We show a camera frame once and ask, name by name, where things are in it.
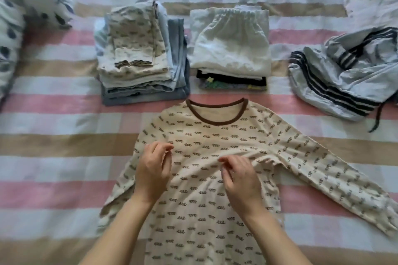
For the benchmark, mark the person's right hand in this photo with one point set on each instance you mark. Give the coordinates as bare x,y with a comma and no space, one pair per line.
242,184

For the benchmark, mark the person's left hand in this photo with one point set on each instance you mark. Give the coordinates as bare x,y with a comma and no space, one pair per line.
150,171

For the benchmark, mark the person's left fingers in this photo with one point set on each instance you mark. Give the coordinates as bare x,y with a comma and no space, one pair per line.
161,149

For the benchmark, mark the person's right fingers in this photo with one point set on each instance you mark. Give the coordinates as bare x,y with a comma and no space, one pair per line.
231,164

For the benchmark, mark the cream patterned long-sleeve shirt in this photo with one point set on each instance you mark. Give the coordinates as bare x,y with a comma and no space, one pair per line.
199,205

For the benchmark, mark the person's left forearm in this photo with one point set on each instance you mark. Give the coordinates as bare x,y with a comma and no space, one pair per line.
124,230

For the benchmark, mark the person's right forearm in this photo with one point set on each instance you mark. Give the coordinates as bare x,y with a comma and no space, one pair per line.
273,240

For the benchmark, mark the colourful patterned folded garment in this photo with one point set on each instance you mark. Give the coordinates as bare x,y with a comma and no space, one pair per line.
217,85

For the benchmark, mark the black folded garment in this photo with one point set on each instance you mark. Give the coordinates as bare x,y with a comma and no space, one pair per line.
236,80

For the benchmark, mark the blue grey folded garment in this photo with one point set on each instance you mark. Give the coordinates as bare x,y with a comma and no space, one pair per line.
178,56

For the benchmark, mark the pink beige striped bedsheet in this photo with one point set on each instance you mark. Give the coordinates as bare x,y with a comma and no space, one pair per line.
56,150

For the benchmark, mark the cream patterned folded pants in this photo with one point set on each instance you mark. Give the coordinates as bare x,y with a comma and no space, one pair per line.
136,38

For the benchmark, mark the white folded shorts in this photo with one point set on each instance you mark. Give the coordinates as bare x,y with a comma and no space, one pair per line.
230,41

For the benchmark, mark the light blue folded garment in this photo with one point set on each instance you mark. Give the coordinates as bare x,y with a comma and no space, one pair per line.
100,41

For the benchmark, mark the grey garment with dark stripes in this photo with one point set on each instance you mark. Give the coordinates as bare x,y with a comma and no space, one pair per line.
342,72

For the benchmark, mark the narrow leaf print pillow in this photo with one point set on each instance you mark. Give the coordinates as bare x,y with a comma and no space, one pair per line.
9,47

